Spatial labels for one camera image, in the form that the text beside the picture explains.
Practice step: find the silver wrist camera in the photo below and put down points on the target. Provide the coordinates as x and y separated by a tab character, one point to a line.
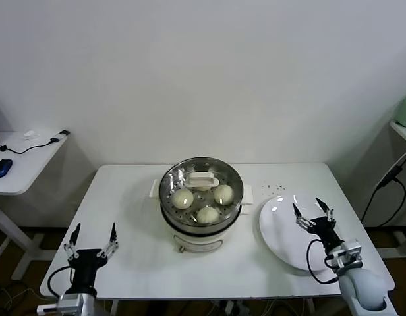
69	302
349	251

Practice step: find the white side desk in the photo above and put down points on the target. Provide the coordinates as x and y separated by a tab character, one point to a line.
28	168

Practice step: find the glass pot lid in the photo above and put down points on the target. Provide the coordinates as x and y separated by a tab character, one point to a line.
201	180

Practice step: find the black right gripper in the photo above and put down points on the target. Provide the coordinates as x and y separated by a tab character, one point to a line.
326	232

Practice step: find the white steamed baozi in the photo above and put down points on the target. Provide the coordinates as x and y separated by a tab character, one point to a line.
208	214
203	188
183	198
223	194

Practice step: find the small black desk adapter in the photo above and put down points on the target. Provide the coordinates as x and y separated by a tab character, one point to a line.
64	132

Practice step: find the white round plate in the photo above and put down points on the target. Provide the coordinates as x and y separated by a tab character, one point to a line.
278	230

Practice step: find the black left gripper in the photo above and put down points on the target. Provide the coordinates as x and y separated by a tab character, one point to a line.
86	268

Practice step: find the black power adapter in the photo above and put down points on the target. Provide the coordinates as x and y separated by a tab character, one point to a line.
390	176

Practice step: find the stainless steel steamer basket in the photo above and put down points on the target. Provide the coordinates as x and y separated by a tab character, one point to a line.
167	214

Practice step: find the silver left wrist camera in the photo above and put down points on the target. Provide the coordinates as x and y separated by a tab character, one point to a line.
69	302

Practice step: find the small white crumpled item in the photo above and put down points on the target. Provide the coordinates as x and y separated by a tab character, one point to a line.
31	135

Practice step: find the cream electric cooking pot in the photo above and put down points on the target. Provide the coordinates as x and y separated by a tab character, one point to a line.
196	244

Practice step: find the blue computer mouse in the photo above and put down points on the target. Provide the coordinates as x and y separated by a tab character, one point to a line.
1	168

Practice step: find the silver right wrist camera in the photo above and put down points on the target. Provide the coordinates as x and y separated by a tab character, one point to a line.
349	251

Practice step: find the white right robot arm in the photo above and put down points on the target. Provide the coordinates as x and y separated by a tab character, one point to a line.
361	286

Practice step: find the white shelf desk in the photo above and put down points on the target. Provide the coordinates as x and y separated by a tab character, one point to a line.
405	133

